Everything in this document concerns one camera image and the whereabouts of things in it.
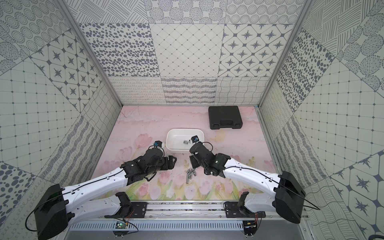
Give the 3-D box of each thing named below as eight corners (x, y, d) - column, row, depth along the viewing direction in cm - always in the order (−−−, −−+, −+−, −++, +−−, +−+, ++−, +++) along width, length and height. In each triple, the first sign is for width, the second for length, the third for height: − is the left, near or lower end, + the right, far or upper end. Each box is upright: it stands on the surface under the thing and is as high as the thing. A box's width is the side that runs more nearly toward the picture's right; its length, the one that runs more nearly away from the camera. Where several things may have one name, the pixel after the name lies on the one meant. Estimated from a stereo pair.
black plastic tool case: (209, 129, 107) (210, 125, 103) (208, 109, 120) (208, 105, 116) (241, 129, 107) (243, 125, 103) (237, 109, 120) (238, 105, 117)
